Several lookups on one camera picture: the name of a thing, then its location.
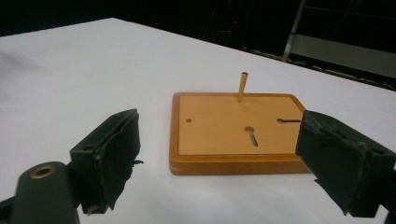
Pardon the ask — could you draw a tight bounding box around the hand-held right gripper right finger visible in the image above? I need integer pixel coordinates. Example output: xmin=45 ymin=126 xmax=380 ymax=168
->
xmin=294 ymin=109 xmax=396 ymax=218

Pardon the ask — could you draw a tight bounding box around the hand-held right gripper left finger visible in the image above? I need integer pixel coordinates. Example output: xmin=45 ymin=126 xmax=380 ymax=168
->
xmin=68 ymin=107 xmax=145 ymax=217

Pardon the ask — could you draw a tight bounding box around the wooden picture frame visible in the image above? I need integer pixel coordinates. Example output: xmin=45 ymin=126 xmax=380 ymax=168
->
xmin=168 ymin=72 xmax=312 ymax=176

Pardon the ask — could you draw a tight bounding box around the white table sheet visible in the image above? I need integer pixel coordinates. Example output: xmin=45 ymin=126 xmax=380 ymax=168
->
xmin=0 ymin=17 xmax=396 ymax=224

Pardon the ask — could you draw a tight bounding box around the white metal desk frame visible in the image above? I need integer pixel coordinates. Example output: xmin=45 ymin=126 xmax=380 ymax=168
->
xmin=281 ymin=0 xmax=396 ymax=79

